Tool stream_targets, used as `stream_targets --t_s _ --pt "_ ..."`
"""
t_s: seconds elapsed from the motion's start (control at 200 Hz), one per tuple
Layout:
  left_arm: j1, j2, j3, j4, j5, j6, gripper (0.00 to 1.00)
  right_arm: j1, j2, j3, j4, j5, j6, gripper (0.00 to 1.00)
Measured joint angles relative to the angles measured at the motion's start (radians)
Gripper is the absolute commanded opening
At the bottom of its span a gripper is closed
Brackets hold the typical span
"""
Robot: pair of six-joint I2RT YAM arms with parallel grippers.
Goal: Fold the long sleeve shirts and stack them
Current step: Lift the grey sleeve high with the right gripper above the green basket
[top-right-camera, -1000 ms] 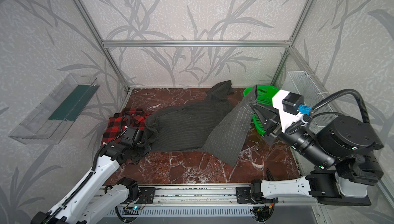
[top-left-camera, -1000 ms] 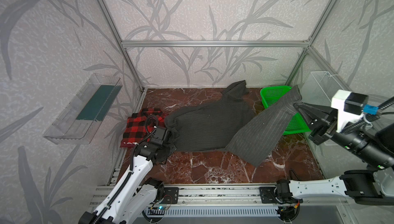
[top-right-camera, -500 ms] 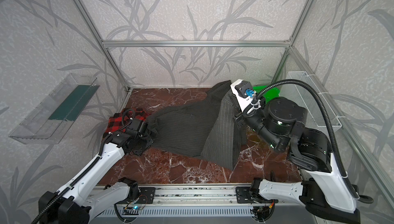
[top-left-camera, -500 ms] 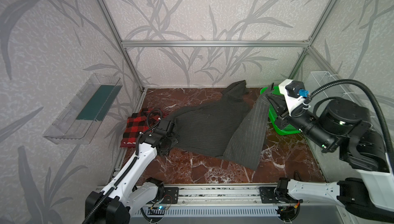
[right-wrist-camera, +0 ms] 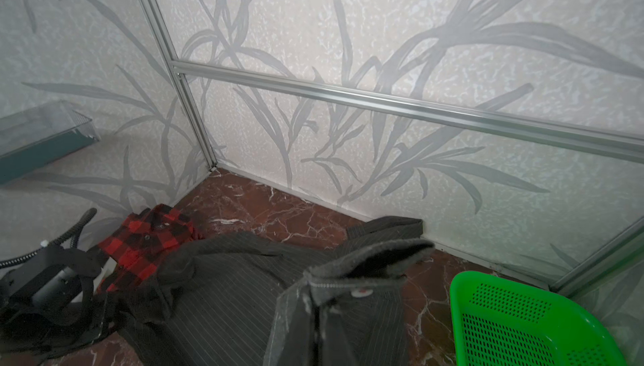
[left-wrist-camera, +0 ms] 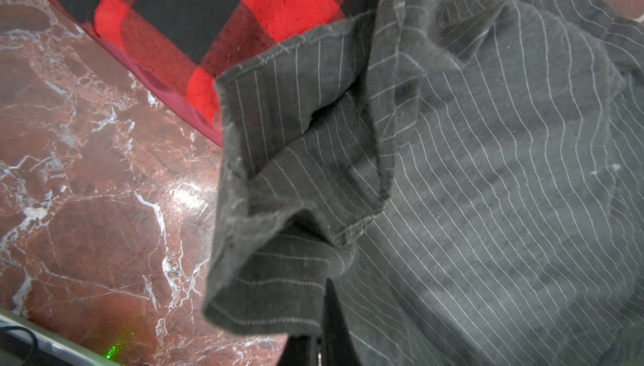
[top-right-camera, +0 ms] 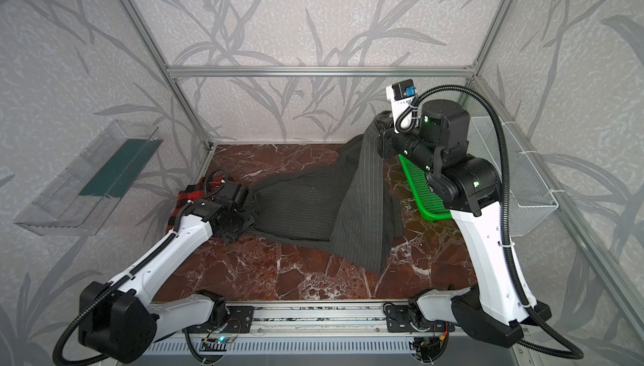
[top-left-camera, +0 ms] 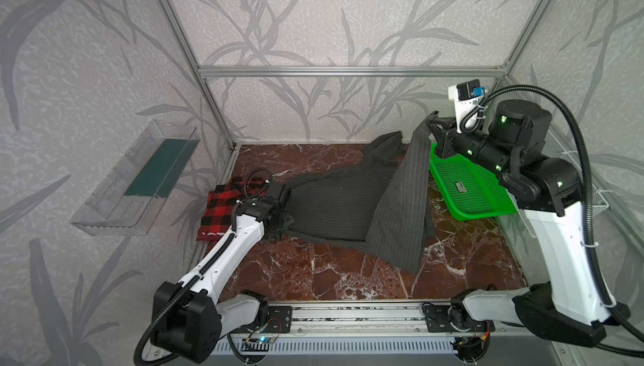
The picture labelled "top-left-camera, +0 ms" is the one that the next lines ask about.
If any red black plaid folded shirt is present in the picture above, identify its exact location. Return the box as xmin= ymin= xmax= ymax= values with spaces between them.
xmin=196 ymin=176 xmax=244 ymax=242

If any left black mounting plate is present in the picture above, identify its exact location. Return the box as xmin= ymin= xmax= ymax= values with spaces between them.
xmin=260 ymin=305 xmax=293 ymax=334

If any black mounting plate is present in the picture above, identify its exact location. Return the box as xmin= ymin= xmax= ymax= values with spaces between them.
xmin=260 ymin=305 xmax=293 ymax=334
xmin=421 ymin=302 xmax=454 ymax=332

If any aluminium horizontal frame bar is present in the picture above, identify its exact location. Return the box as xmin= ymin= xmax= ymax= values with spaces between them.
xmin=198 ymin=66 xmax=505 ymax=79

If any grey pinstriped long sleeve shirt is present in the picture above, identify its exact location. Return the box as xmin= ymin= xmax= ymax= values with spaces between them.
xmin=285 ymin=114 xmax=435 ymax=273

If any white wire mesh basket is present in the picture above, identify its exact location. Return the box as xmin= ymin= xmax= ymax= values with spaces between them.
xmin=543 ymin=125 xmax=610 ymax=216

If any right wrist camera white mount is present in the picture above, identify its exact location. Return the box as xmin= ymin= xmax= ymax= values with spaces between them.
xmin=448 ymin=79 xmax=486 ymax=134

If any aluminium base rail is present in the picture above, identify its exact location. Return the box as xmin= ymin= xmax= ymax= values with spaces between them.
xmin=145 ymin=300 xmax=534 ymax=339

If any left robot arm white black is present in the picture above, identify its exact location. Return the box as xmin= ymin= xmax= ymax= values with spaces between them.
xmin=133 ymin=181 xmax=293 ymax=365

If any clear plastic wall tray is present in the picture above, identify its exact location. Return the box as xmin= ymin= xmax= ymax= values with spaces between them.
xmin=70 ymin=120 xmax=201 ymax=237

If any green plastic basket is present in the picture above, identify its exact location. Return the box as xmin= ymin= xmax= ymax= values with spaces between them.
xmin=429 ymin=143 xmax=518 ymax=221

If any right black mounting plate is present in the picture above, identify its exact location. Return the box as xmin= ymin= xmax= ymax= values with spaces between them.
xmin=421 ymin=302 xmax=454 ymax=332

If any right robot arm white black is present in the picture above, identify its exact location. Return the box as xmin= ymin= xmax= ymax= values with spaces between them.
xmin=426 ymin=99 xmax=617 ymax=348

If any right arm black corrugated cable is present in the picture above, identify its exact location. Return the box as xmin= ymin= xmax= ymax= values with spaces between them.
xmin=460 ymin=83 xmax=644 ymax=358

